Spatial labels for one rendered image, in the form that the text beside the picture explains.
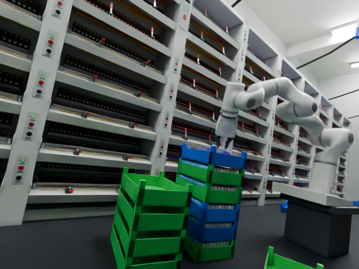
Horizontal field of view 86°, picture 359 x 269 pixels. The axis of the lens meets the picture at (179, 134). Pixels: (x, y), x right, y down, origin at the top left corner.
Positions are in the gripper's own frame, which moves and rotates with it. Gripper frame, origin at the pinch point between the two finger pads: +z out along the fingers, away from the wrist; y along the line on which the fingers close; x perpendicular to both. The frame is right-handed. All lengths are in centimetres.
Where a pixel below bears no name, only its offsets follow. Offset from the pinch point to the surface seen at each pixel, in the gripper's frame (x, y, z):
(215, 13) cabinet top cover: 106, -14, -82
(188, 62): 54, -28, -38
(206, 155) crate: -16.8, -8.5, -0.2
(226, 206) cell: -22.5, 4.0, 20.5
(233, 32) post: 119, 6, -71
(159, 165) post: 15.8, -34.6, 27.9
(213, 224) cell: -28.3, -0.7, 26.7
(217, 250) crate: -32.1, 2.6, 36.2
